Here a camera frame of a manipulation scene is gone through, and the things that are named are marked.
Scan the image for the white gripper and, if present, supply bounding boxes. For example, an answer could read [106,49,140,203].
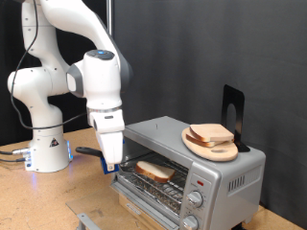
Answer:
[95,128,126,173]

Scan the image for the metal spatula with blue block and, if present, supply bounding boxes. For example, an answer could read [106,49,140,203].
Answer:
[75,146,121,175]

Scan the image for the white bread slice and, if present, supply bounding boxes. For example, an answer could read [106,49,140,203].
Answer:
[133,160,177,184]
[184,132,222,149]
[189,123,235,143]

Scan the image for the glass oven door with handle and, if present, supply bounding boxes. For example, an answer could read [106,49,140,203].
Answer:
[65,181,181,230]

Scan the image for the silver oven knob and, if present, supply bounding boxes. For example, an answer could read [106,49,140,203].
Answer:
[186,190,204,209]
[180,215,200,230]

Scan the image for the silver toaster oven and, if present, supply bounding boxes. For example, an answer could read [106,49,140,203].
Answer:
[109,115,267,230]

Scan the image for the wooden crate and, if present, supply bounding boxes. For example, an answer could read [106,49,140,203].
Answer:
[118,195,174,230]

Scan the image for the round wooden cutting board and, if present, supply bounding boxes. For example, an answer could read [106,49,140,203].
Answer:
[180,127,239,162]

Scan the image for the black metal bookend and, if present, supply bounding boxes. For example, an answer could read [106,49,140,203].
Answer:
[221,84,251,153]

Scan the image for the metal pole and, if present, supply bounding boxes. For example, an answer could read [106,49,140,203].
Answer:
[106,0,113,36]

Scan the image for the black base cable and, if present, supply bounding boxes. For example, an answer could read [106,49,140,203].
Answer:
[0,157,28,164]
[0,147,32,156]

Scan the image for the long black arm cable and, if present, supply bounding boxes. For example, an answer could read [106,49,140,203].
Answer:
[10,0,89,131]

